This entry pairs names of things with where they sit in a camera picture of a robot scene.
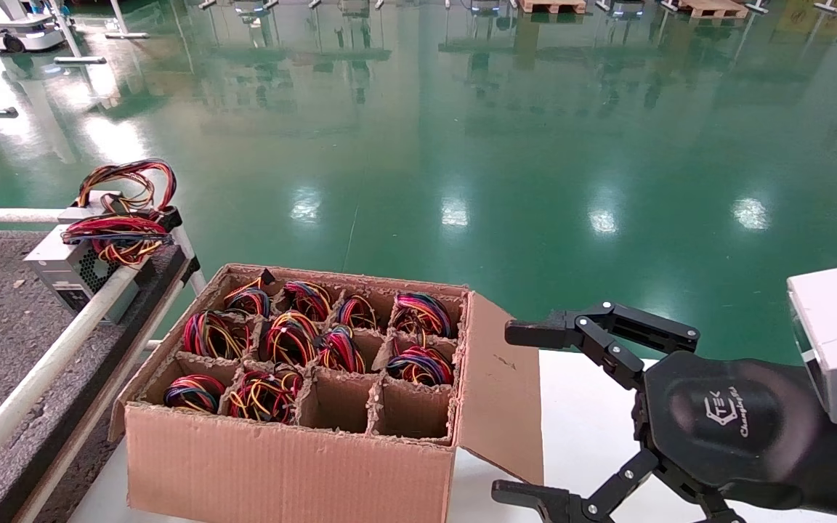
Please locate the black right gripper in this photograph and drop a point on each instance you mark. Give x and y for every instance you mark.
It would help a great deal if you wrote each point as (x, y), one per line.
(724, 421)

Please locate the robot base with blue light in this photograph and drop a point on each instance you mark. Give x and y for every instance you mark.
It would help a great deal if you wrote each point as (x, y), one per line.
(485, 4)
(628, 6)

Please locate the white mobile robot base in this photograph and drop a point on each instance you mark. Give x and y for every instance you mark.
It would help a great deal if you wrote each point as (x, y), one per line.
(22, 36)

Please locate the cardboard cell divider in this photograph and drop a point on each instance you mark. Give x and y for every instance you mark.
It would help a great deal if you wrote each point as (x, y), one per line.
(338, 396)

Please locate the brown cardboard box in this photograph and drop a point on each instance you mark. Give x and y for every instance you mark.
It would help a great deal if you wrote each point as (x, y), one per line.
(280, 472)

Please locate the wooden pallet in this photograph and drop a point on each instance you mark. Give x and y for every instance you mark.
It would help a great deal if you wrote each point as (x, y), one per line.
(553, 6)
(713, 9)

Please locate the black pipe clamp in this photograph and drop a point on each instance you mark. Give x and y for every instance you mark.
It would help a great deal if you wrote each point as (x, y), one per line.
(173, 218)

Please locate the metal stand with flat foot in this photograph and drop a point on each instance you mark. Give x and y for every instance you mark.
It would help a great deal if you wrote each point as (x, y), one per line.
(81, 59)
(128, 34)

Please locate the short white frame pipe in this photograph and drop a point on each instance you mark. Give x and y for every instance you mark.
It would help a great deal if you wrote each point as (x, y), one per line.
(184, 243)

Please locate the dark conveyor side rail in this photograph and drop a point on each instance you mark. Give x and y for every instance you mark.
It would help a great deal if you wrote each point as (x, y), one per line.
(91, 378)

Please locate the long white conveyor rail pipe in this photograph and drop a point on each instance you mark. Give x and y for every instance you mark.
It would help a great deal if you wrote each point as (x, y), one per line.
(41, 370)

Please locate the white horizontal rail pipe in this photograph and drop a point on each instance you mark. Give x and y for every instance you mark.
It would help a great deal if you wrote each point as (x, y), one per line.
(4, 215)

